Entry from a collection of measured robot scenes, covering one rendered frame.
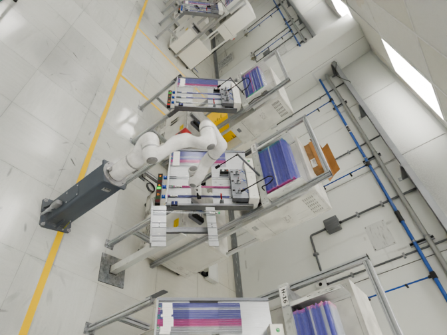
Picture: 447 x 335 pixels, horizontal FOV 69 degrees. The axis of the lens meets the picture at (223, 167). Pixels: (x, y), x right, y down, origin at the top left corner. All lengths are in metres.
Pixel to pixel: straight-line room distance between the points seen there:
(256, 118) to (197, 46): 3.36
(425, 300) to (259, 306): 1.71
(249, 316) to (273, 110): 2.38
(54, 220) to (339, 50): 4.66
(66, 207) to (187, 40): 4.91
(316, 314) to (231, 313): 0.52
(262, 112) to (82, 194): 2.22
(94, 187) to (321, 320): 1.65
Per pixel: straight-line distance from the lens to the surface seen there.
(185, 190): 2.73
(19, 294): 2.56
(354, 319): 2.17
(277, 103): 3.80
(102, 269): 2.94
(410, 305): 3.51
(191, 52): 6.96
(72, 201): 2.57
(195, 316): 2.16
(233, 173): 2.81
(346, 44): 5.70
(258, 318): 2.23
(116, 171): 2.32
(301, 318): 2.08
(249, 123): 3.89
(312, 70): 5.71
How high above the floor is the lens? 2.20
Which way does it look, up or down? 22 degrees down
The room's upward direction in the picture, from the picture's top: 59 degrees clockwise
